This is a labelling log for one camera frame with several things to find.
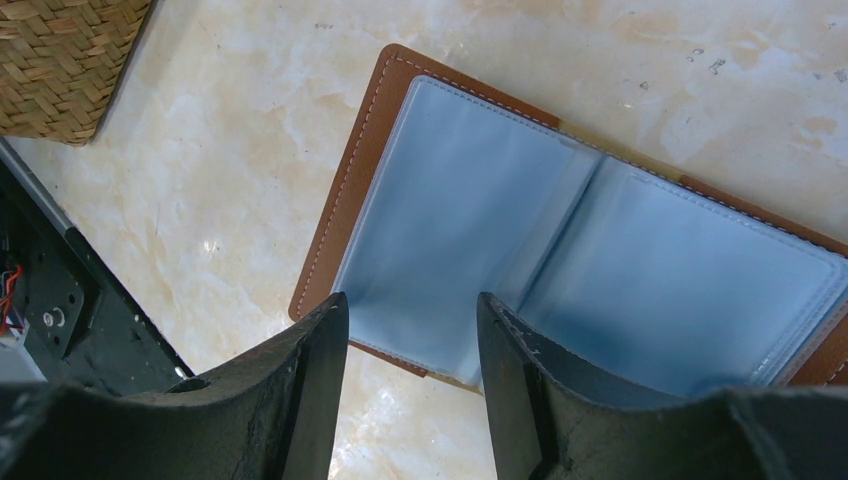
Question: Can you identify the woven straw divided tray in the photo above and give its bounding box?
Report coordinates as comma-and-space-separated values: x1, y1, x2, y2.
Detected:
1, 0, 154, 146

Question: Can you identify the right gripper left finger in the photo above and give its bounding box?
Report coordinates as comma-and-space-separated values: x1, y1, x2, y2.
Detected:
1, 292, 349, 479

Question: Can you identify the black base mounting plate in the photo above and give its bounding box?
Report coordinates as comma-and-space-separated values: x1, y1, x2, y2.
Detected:
1, 141, 193, 396

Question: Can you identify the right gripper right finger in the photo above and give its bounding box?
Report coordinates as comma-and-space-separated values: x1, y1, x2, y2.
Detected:
476, 292, 847, 479

